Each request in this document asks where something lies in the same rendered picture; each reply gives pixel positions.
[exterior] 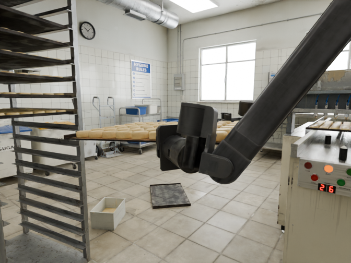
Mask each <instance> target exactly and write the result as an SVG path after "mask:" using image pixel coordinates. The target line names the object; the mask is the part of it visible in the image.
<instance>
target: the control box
mask: <svg viewBox="0 0 351 263"><path fill-rule="evenodd" d="M307 162H309V163H311V164H312V168H310V169H306V168H305V163H307ZM327 165H330V166H331V167H332V168H333V171H332V172H326V171H325V169H324V167H325V166H327ZM348 169H351V164H346V163H338V162H331V161H323V160H316V159H308V158H300V159H299V170H298V183H297V186H300V187H304V188H309V189H315V190H319V191H323V192H327V193H333V194H338V195H342V196H347V197H351V176H349V175H348V174H347V173H346V171H347V170H348ZM313 174H315V175H317V176H318V180H317V181H313V180H312V179H311V175H313ZM339 179H343V180H344V181H345V185H344V186H339V185H338V184H337V180H339ZM321 184H322V185H324V190H320V185H321ZM330 186H333V187H334V189H333V192H330V191H329V188H330Z"/></svg>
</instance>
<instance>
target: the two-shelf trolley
mask: <svg viewBox="0 0 351 263"><path fill-rule="evenodd" d="M144 99H147V100H160V106H158V107H160V113H155V114H144V115H140V110H139V108H137V107H120V108H119V123H120V124H121V118H120V116H124V117H139V122H140V117H143V122H144V117H147V116H156V115H161V122H162V110H161V99H160V98H144ZM144 99H142V104H143V100H144ZM120 109H138V111H139V115H129V114H120ZM152 144H156V142H147V143H144V144H141V142H139V144H132V143H128V142H127V141H126V142H121V141H120V146H119V147H120V151H121V152H123V151H124V147H122V146H129V147H137V148H139V154H142V149H141V147H145V146H149V145H152Z"/></svg>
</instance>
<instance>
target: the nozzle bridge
mask: <svg viewBox="0 0 351 263"><path fill-rule="evenodd" d="M318 94H320V95H319V96H318ZM329 94H330V95H329ZM339 94H340V97H339V99H338V102H339V105H338V110H335V103H336V100H337V98H338V96H339ZM350 94H351V90H325V91H309V92H308V93H307V94H306V95H305V96H304V98H303V99H302V100H301V101H300V102H299V104H298V105H297V106H296V107H295V108H294V110H293V111H292V112H291V113H290V114H289V116H288V117H287V124H286V133H287V134H291V133H293V132H294V128H295V114H296V112H304V113H335V114H351V97H350V100H349V102H350V106H349V110H346V103H347V100H348V99H349V96H350ZM328 95H329V97H328ZM317 96H318V109H315V101H316V99H317ZM327 97H328V109H324V108H325V107H324V106H325V101H326V99H327Z"/></svg>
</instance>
